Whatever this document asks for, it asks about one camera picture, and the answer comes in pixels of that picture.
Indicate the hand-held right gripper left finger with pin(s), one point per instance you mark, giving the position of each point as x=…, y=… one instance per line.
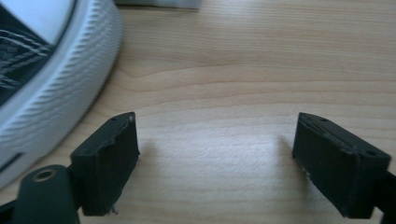
x=104, y=161

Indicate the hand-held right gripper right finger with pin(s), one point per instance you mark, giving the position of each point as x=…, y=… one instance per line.
x=336, y=161

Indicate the black canvas sneaker white sole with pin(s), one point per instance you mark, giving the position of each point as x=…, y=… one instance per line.
x=77, y=81

